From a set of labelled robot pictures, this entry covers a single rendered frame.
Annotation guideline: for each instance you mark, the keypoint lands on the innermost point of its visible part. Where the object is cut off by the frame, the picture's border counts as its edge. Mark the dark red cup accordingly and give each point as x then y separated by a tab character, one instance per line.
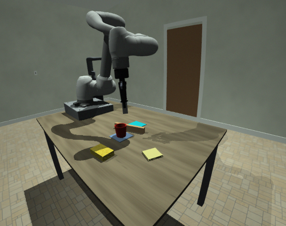
120	130

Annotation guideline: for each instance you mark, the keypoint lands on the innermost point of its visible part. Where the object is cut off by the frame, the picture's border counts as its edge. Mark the yellow sponge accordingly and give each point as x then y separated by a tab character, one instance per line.
102	152

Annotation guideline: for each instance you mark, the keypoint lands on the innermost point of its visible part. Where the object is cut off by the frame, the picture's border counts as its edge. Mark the pale yellow sticky-note pad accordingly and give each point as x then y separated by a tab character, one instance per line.
152	154

